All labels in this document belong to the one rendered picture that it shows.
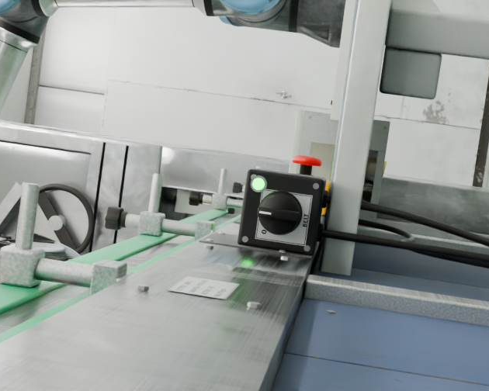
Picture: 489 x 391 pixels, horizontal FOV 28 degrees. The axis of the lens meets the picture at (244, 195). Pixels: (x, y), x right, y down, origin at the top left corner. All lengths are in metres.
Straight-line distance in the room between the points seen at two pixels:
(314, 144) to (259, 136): 3.59
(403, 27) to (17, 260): 0.51
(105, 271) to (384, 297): 0.27
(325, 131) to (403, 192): 0.84
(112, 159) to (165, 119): 2.79
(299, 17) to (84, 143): 1.08
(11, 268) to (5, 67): 1.16
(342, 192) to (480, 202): 1.59
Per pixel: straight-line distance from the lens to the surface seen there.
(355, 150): 1.02
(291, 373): 0.56
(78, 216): 2.68
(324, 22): 1.73
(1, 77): 1.85
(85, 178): 2.70
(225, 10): 1.64
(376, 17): 1.00
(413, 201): 2.59
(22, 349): 0.45
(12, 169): 2.76
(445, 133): 5.35
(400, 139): 5.34
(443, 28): 1.04
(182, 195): 2.72
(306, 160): 1.29
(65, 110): 6.06
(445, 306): 0.85
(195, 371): 0.44
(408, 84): 1.05
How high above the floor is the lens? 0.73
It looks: 6 degrees up
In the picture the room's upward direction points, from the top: 82 degrees counter-clockwise
